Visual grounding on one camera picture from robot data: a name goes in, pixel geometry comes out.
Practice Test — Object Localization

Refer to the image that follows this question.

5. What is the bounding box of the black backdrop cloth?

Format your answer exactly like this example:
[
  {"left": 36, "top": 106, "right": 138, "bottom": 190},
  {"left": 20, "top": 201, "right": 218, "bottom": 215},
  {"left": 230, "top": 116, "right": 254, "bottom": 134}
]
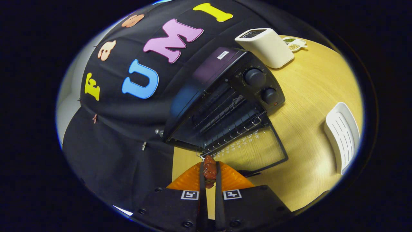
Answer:
[{"left": 61, "top": 0, "right": 342, "bottom": 213}]

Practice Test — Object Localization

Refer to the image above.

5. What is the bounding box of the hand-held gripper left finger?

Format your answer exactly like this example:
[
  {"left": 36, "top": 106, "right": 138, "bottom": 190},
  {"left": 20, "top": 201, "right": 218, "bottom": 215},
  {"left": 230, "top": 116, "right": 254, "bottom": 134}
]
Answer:
[{"left": 130, "top": 161, "right": 209, "bottom": 232}]

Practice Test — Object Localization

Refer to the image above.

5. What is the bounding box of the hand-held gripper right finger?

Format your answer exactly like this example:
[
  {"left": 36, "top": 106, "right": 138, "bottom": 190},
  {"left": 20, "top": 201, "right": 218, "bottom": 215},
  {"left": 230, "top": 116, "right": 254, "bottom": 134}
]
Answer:
[{"left": 214, "top": 161, "right": 293, "bottom": 232}]

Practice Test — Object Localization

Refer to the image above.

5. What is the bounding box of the white divided dish with beans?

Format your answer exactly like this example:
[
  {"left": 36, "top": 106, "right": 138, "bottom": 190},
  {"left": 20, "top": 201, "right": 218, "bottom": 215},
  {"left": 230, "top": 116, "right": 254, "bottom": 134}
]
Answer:
[{"left": 282, "top": 36, "right": 308, "bottom": 53}]

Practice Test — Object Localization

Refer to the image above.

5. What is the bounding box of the black toaster oven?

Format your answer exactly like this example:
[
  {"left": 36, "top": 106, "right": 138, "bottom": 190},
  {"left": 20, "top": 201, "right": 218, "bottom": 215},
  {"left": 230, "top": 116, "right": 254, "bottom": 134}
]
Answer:
[{"left": 163, "top": 47, "right": 289, "bottom": 178}]

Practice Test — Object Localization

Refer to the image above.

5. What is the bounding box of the white pop-up toaster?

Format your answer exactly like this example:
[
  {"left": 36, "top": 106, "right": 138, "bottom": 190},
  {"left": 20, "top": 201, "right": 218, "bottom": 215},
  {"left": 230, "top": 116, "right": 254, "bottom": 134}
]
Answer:
[{"left": 235, "top": 28, "right": 295, "bottom": 69}]

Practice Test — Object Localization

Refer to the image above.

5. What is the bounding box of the brown meat slice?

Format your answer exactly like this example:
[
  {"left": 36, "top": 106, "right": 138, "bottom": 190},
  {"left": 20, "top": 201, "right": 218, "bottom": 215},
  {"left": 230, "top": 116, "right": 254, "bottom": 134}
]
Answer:
[{"left": 203, "top": 155, "right": 217, "bottom": 189}]

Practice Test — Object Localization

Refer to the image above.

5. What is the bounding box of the white ribbed dish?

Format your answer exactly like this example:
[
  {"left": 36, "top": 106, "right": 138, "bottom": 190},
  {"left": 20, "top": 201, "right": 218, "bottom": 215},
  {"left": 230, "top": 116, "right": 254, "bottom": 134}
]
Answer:
[{"left": 324, "top": 102, "right": 361, "bottom": 175}]

